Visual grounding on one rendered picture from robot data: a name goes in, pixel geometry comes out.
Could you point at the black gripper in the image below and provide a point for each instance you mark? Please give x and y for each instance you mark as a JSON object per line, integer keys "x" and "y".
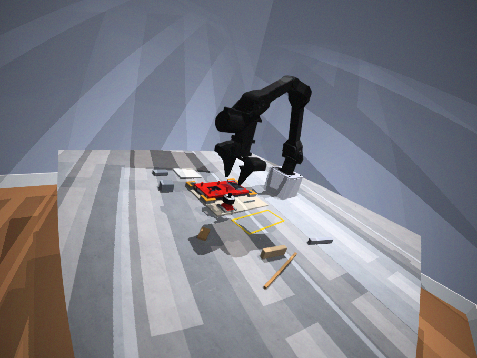
{"x": 251, "y": 164}

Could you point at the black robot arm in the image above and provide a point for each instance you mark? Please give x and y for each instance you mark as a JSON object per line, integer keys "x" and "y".
{"x": 242, "y": 118}

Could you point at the black wheel with grey rim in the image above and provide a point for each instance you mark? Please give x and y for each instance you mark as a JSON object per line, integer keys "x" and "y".
{"x": 227, "y": 200}

